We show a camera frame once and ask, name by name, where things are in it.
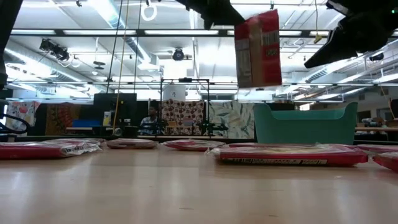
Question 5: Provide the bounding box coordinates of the circle patterned cloth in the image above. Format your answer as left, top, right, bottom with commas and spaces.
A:
160, 98, 206, 136

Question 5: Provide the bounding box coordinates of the wooden background table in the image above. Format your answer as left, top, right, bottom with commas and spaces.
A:
354, 126, 398, 133

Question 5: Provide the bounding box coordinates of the yellow cord with hook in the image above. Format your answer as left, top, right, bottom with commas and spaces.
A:
313, 0, 323, 44

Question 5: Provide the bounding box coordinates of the black cabinet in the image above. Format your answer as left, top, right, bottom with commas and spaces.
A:
93, 92, 138, 137

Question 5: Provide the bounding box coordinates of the black hanging cord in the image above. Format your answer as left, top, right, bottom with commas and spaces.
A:
106, 0, 124, 94
132, 0, 143, 94

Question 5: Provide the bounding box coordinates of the teal plastic basket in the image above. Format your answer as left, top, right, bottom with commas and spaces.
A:
252, 101, 359, 146

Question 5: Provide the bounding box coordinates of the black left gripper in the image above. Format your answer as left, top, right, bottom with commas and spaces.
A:
175, 0, 246, 31

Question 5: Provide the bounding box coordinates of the white cable loop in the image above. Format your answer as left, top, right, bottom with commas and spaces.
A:
140, 2, 159, 22

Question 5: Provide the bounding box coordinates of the black ceiling light cluster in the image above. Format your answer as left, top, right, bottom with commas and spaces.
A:
39, 38, 71, 62

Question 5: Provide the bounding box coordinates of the black curved hose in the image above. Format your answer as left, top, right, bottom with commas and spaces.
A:
0, 113, 32, 135

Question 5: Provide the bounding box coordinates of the floral patterned cloth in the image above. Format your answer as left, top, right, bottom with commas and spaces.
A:
5, 100, 42, 132

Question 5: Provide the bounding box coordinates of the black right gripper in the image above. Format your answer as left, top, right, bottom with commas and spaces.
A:
303, 11, 389, 69

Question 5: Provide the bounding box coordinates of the round black ceiling camera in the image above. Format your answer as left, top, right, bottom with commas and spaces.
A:
172, 47, 185, 62

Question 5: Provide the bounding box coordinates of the red popcorn bag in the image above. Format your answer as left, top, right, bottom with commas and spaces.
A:
0, 140, 103, 161
105, 138, 159, 150
162, 139, 227, 152
372, 151, 398, 174
43, 138, 107, 146
234, 8, 283, 89
205, 142, 369, 167
356, 143, 398, 154

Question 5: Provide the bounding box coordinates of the black metal stand frame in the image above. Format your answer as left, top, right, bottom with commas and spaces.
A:
159, 77, 211, 138

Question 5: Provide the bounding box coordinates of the white cylindrical tank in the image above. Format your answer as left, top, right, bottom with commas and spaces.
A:
162, 83, 187, 101

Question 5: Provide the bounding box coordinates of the black aluminium table frame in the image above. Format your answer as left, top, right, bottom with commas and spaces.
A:
0, 133, 398, 146

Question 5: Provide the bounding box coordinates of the yellow hanging cord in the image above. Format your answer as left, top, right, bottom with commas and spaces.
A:
111, 0, 130, 133

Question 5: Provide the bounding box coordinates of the person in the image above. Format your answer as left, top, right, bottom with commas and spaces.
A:
138, 100, 163, 136

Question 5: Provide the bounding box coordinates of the black horizontal rail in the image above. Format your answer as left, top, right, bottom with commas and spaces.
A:
6, 80, 398, 86

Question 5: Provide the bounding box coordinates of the blue box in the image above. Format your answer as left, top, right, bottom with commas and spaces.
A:
71, 119, 102, 128

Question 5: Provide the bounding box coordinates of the leaf patterned cloth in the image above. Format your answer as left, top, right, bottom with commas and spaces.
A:
207, 101, 256, 139

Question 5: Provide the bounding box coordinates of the red orange patterned cloth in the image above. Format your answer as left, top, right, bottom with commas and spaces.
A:
44, 101, 82, 136

